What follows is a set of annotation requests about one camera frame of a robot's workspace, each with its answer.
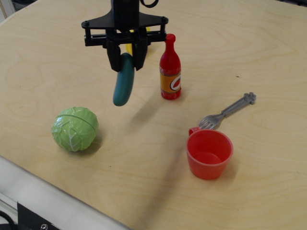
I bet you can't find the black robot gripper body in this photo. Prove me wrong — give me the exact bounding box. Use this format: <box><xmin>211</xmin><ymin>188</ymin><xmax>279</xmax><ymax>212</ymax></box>
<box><xmin>82</xmin><ymin>0</ymin><xmax>168</xmax><ymax>47</ymax></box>

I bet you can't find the dark green toy cucumber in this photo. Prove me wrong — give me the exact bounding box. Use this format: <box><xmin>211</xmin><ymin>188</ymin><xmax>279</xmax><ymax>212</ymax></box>
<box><xmin>113</xmin><ymin>53</ymin><xmax>134</xmax><ymax>106</ymax></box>

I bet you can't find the black cable loop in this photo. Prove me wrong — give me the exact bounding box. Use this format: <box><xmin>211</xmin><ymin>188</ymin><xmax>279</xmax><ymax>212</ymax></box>
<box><xmin>140</xmin><ymin>0</ymin><xmax>160</xmax><ymax>8</ymax></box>

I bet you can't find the green toy cabbage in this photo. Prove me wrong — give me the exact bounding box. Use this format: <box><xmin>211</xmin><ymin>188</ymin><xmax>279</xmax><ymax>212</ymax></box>
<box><xmin>51</xmin><ymin>107</ymin><xmax>99</xmax><ymax>152</ymax></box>

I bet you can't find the red plastic cup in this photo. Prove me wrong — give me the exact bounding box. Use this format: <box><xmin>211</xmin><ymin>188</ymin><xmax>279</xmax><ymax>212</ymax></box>
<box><xmin>186</xmin><ymin>126</ymin><xmax>234</xmax><ymax>180</ymax></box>

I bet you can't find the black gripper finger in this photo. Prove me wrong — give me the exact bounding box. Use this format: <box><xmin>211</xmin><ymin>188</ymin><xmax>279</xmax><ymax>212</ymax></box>
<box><xmin>132</xmin><ymin>28</ymin><xmax>148</xmax><ymax>70</ymax></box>
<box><xmin>106</xmin><ymin>40</ymin><xmax>121</xmax><ymax>71</ymax></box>

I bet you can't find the red toy ketchup bottle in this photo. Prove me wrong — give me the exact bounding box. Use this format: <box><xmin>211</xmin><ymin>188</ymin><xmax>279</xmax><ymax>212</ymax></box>
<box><xmin>159</xmin><ymin>34</ymin><xmax>181</xmax><ymax>100</ymax></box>

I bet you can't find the grey plastic toy fork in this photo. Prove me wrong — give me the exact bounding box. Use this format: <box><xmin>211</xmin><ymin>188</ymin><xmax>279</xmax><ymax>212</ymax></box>
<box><xmin>198</xmin><ymin>92</ymin><xmax>257</xmax><ymax>129</ymax></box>

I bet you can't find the black corner bracket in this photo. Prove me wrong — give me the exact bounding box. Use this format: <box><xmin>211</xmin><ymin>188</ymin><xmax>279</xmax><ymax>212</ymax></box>
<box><xmin>17</xmin><ymin>203</ymin><xmax>59</xmax><ymax>230</ymax></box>

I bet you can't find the yellow toy bell pepper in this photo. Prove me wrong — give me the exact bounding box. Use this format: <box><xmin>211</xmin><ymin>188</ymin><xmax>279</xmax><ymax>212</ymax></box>
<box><xmin>125</xmin><ymin>27</ymin><xmax>150</xmax><ymax>56</ymax></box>

